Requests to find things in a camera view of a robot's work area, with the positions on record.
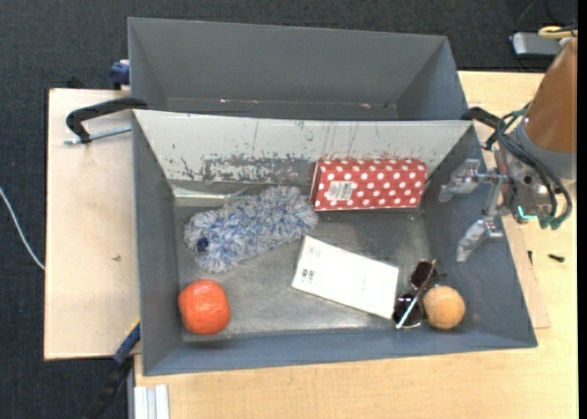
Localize white flat box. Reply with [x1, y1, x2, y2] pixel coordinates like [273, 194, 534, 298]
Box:
[290, 235, 401, 320]

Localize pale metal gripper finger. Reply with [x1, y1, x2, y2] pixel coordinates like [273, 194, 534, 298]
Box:
[437, 158, 487, 204]
[455, 217, 504, 263]

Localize blue and white fluffy cloth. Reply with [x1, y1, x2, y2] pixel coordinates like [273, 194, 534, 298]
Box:
[183, 184, 319, 274]

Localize grey metal bin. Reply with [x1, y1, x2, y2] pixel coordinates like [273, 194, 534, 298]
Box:
[127, 17, 538, 377]

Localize red white-dotted box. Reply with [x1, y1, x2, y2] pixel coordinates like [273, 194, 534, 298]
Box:
[310, 158, 429, 213]

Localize orange toy fruit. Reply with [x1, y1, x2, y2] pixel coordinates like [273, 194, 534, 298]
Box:
[177, 279, 232, 336]

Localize dark sunglasses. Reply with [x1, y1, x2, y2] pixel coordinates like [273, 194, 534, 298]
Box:
[392, 259, 449, 330]

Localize tan ball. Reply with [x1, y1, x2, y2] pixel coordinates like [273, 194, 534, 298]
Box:
[422, 285, 467, 331]

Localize pale wood flat board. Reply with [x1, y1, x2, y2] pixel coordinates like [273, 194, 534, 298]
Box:
[43, 87, 141, 361]

